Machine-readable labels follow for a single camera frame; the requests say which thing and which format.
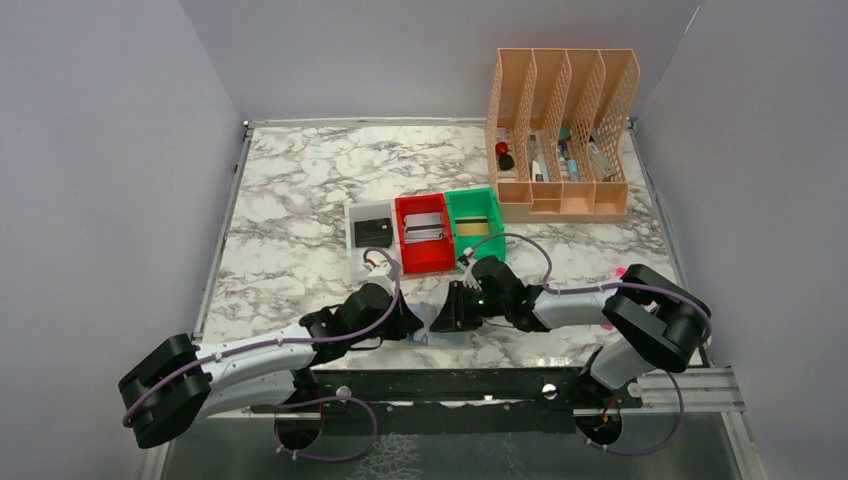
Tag white plastic bin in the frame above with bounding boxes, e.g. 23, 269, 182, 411
344, 200, 401, 281

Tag black credit card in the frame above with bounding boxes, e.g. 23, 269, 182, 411
353, 217, 394, 248

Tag pink highlighter marker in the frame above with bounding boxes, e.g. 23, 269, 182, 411
601, 267, 626, 331

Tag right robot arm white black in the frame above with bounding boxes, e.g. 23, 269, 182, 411
426, 256, 711, 396

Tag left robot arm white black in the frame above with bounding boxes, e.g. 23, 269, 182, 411
118, 283, 424, 449

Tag silver credit card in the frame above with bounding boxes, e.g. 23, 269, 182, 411
403, 212, 444, 244

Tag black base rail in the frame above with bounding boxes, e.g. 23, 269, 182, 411
249, 367, 642, 436

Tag red plastic bin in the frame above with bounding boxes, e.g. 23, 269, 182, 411
394, 193, 456, 275

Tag orange mesh file organizer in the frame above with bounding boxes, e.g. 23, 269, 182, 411
484, 48, 640, 223

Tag red black item in organizer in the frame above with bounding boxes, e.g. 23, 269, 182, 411
494, 141, 515, 171

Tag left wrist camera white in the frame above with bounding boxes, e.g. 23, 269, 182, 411
365, 261, 397, 294

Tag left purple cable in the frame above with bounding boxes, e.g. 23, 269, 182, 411
121, 247, 404, 464

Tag stationery items in organizer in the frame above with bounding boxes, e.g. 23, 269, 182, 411
528, 128, 618, 182

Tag gold credit card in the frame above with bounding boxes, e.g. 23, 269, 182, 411
454, 216, 490, 237

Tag green plastic bin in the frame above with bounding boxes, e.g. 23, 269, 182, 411
444, 187, 506, 268

